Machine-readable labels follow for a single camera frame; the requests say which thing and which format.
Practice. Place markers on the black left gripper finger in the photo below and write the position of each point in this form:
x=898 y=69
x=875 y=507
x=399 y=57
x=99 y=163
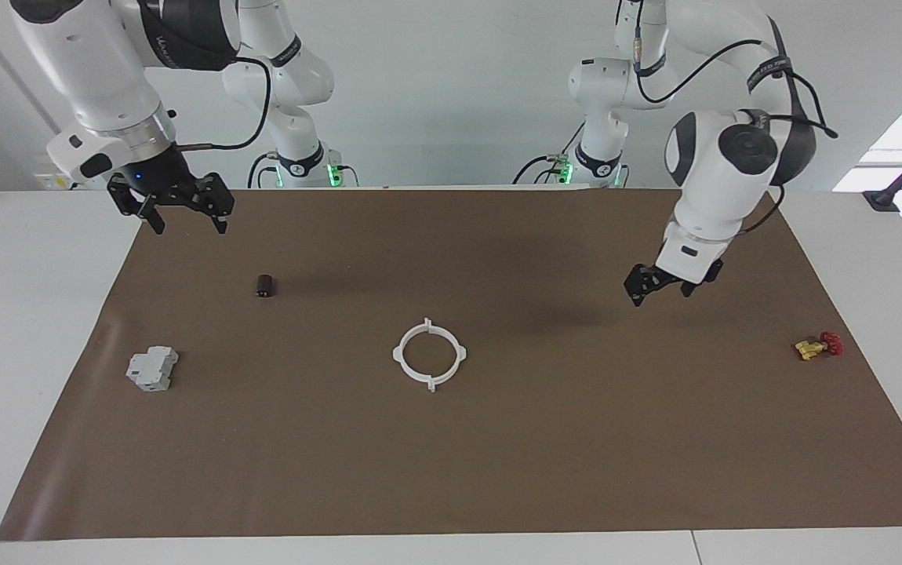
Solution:
x=639 y=286
x=689 y=289

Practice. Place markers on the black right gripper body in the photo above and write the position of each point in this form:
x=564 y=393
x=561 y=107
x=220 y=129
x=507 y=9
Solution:
x=169 y=184

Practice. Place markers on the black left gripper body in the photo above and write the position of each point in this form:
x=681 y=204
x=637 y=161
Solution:
x=667 y=281

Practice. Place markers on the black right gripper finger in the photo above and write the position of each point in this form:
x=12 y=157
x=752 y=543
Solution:
x=156 y=221
x=220 y=222

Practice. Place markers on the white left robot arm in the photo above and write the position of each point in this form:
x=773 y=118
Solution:
x=721 y=180

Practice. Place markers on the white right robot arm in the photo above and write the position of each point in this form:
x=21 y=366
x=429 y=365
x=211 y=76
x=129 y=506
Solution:
x=98 y=71

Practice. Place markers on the small dark brown cylinder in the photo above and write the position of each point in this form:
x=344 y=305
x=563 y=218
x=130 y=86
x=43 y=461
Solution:
x=265 y=286

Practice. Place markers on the grey circuit breaker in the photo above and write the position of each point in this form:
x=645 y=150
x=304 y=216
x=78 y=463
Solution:
x=151 y=369

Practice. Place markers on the brown table mat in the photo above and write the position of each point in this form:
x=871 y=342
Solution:
x=498 y=455

